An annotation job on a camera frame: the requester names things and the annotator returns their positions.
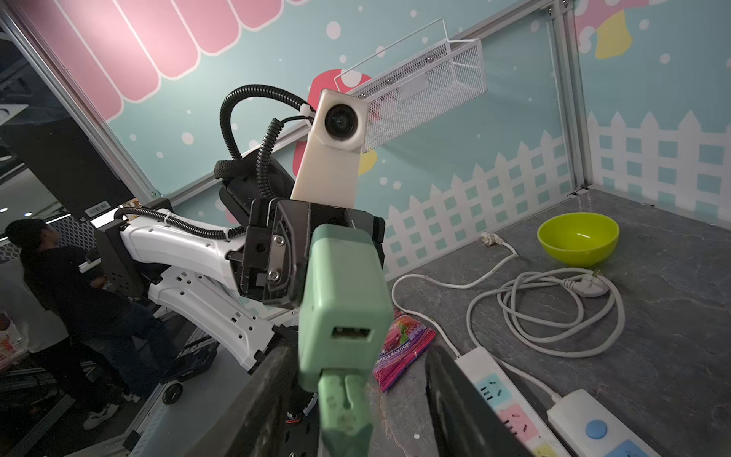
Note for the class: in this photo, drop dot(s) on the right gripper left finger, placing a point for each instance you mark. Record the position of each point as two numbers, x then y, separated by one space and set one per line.
254 425

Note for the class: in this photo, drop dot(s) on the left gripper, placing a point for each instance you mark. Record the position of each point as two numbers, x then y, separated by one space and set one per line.
271 267

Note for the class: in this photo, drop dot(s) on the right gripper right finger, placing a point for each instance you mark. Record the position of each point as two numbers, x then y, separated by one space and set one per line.
463 423

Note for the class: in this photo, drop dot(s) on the green charger plug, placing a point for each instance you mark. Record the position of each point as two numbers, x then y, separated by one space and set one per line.
346 310

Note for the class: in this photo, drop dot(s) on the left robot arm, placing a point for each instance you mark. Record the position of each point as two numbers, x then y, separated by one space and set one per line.
190 274

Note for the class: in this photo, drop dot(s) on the large white power strip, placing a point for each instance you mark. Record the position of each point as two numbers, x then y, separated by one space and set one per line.
511 407

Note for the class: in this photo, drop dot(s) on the small white power strip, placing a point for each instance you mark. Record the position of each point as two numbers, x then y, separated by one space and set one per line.
591 430

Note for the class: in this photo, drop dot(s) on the purple candy bag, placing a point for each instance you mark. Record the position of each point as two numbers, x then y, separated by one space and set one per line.
406 340

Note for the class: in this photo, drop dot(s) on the person in black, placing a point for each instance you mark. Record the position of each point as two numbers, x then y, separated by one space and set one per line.
58 308

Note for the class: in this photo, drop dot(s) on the green plastic bowl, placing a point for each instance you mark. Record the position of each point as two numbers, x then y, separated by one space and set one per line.
579 240

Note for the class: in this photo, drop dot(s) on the white mesh wall basket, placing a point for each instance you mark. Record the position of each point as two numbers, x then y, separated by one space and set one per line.
414 80

